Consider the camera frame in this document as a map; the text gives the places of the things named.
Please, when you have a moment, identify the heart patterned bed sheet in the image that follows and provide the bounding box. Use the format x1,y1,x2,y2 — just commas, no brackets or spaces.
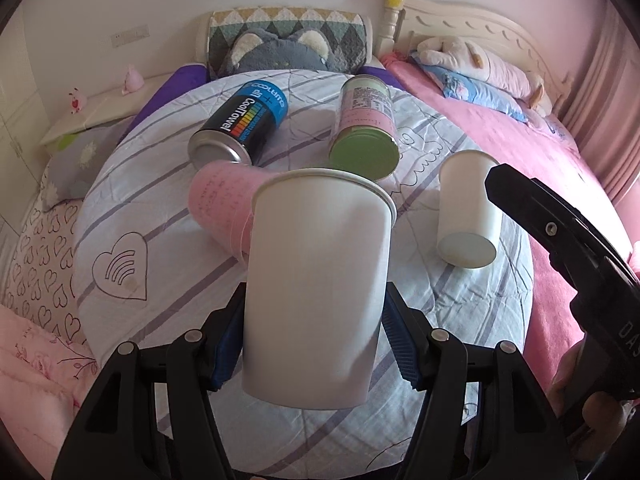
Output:
1,174,86,344

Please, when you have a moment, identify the pink curtain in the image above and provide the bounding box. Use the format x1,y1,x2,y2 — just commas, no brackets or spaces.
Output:
554,0,640,212

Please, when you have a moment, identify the cream wooden bed headboard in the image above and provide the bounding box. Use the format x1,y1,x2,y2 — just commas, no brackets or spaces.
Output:
371,0,574,116

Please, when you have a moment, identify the diamond patterned quilted headboard cover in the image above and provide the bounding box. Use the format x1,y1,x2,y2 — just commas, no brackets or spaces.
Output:
196,6,373,78

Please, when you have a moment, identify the pink plastic cup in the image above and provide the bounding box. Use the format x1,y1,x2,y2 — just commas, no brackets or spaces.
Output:
188,160,278,264

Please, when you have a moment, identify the person's right hand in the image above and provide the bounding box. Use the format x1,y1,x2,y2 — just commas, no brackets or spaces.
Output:
547,339,639,465

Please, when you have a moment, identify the green pink canister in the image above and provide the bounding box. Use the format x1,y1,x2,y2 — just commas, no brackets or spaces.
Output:
329,75,400,181

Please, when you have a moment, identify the small pink rabbit figurine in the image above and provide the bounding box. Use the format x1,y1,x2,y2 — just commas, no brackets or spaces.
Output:
68,88,88,115

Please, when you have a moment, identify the cream wardrobe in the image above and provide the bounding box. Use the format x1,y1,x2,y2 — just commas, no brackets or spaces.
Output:
0,8,51,261

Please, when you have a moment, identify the purple bolster pillow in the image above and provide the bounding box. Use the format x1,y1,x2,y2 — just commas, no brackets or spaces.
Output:
125,63,208,134

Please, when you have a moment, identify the blue cartoon pillow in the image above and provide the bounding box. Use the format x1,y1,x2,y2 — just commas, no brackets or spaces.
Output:
410,50,527,124

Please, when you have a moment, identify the cream bedside table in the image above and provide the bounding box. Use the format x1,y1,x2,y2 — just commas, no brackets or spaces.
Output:
40,74,170,154

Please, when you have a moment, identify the pink floral quilt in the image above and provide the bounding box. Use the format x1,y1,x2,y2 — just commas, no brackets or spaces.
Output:
1,307,99,479

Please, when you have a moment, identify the black blue CoolTowel can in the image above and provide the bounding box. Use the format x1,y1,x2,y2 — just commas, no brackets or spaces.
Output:
188,79,288,169

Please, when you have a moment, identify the white wall socket panel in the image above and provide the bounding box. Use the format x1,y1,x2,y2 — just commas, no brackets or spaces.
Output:
111,24,150,49

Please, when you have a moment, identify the white pink plush toy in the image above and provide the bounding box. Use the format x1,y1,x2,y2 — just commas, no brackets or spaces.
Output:
416,36,552,117

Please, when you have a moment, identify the pink fleece blanket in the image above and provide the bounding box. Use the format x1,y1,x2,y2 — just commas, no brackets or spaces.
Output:
382,52,639,389

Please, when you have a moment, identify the white paper cup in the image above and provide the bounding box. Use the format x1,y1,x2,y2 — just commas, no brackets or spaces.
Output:
436,150,502,269
242,168,397,410

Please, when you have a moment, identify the striped white round cushion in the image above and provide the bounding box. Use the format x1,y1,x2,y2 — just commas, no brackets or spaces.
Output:
72,68,535,479

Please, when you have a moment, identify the grey cat plush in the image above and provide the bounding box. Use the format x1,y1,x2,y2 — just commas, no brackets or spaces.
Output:
217,28,343,77

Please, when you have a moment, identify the grey flower pillow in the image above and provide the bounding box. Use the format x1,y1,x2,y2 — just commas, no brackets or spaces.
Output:
41,116,134,211

